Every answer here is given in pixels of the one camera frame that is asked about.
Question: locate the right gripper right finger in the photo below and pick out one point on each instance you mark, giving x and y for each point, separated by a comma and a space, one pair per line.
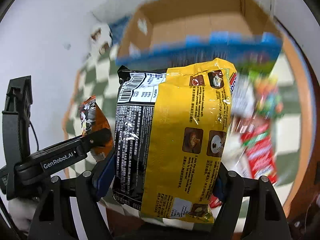
232, 190

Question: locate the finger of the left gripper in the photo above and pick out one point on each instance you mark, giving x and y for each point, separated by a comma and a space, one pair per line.
55, 158

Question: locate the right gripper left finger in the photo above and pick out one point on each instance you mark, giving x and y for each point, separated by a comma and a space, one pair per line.
90, 187

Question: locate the orange panda snack bag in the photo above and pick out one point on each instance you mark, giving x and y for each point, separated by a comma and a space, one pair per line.
92, 120

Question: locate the yellow black noodle packet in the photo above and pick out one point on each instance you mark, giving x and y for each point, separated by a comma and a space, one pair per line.
170, 131

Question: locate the green white checkered blanket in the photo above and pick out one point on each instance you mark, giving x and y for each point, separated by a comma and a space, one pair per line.
293, 134

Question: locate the red long snack packet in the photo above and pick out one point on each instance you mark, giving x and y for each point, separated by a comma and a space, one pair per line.
258, 151

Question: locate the colourful candy packet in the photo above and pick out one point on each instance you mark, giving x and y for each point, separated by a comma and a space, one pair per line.
269, 103

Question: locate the white bear print pillow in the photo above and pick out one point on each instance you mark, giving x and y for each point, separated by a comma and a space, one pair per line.
100, 38

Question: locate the open cardboard box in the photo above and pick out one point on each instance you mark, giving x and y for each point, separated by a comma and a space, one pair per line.
169, 33

